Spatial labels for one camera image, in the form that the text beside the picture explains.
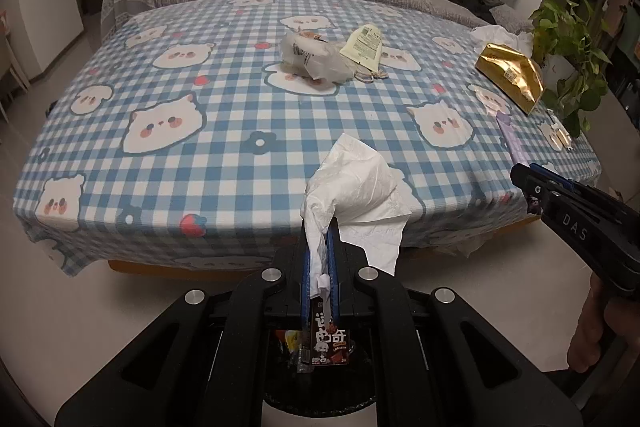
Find person's right hand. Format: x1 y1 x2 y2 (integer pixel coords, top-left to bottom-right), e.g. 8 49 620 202
566 272 639 373

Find pale green sachet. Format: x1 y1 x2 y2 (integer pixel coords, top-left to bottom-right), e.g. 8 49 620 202
340 24 383 72

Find white tissue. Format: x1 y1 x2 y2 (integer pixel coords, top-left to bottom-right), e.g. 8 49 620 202
300 133 424 298

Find blue checkered cartoon tablecloth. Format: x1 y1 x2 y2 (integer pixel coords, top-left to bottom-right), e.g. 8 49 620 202
12 0 601 275

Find green potted plant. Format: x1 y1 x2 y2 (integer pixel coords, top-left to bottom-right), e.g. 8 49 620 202
529 0 611 139

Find gold snack bag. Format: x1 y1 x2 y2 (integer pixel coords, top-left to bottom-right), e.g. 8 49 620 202
475 42 544 115

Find clear plastic bag on table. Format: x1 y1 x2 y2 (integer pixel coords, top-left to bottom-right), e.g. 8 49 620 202
280 30 355 84

